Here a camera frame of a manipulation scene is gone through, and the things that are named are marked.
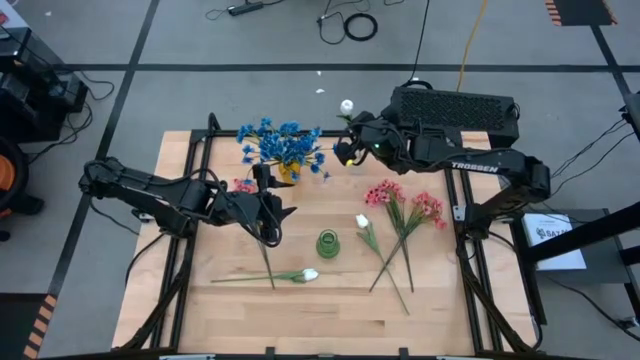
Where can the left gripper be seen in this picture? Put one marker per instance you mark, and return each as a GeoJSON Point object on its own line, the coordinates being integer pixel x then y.
{"type": "Point", "coordinates": [245, 210]}

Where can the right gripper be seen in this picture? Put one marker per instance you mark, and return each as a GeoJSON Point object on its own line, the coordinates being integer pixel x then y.
{"type": "Point", "coordinates": [385, 142]}

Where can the pink artificial flower bunch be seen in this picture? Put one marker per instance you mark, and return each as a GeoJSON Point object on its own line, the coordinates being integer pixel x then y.
{"type": "Point", "coordinates": [244, 186]}
{"type": "Point", "coordinates": [427, 205]}
{"type": "Point", "coordinates": [382, 192]}

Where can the white artificial tulip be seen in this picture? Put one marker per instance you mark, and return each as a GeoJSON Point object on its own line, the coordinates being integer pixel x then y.
{"type": "Point", "coordinates": [361, 220]}
{"type": "Point", "coordinates": [310, 274]}
{"type": "Point", "coordinates": [346, 106]}

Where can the green glass vase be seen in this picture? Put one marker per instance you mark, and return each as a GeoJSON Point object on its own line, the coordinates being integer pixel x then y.
{"type": "Point", "coordinates": [328, 245]}

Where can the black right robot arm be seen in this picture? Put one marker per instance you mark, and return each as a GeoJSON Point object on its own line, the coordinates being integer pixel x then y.
{"type": "Point", "coordinates": [500, 160]}

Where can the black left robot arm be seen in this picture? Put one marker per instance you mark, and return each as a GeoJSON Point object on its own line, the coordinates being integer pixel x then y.
{"type": "Point", "coordinates": [150, 192]}

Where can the yellow glass vase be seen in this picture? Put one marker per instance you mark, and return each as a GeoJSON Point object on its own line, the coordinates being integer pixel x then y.
{"type": "Point", "coordinates": [287, 174]}

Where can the black mesh computer case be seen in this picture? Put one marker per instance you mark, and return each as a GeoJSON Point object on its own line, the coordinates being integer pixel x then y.
{"type": "Point", "coordinates": [450, 110]}

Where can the black power strip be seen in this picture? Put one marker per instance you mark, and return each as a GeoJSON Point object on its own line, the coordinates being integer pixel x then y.
{"type": "Point", "coordinates": [245, 8]}

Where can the white printed sheet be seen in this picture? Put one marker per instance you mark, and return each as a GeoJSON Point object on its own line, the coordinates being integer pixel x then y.
{"type": "Point", "coordinates": [555, 250]}

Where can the black side stand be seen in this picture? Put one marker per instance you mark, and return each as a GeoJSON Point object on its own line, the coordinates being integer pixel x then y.
{"type": "Point", "coordinates": [590, 232]}

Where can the black mat hazard striped edge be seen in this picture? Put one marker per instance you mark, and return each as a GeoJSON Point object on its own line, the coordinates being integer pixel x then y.
{"type": "Point", "coordinates": [580, 12]}
{"type": "Point", "coordinates": [15, 325]}

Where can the black equipment cart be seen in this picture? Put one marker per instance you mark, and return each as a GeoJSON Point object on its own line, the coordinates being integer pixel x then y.
{"type": "Point", "coordinates": [30, 100]}

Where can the orange and black vacuum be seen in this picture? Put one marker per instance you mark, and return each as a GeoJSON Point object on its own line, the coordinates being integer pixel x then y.
{"type": "Point", "coordinates": [6, 172]}

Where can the black device on stand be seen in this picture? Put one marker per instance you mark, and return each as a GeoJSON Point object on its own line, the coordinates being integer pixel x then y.
{"type": "Point", "coordinates": [634, 112]}

